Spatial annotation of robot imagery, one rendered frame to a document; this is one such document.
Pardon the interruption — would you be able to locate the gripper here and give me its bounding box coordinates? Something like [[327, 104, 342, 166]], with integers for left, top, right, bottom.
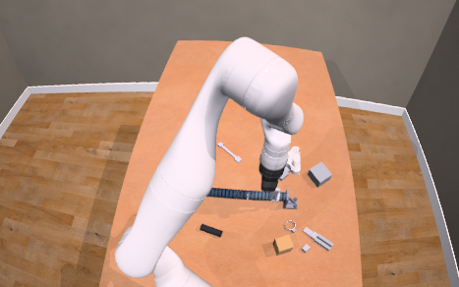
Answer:
[[258, 146, 301, 200]]

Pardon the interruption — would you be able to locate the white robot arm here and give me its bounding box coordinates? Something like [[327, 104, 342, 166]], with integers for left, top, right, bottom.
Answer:
[[115, 37, 304, 287]]

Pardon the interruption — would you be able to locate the dark blue ribbed hose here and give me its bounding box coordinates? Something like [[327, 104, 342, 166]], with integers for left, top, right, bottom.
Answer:
[[207, 188, 298, 209]]

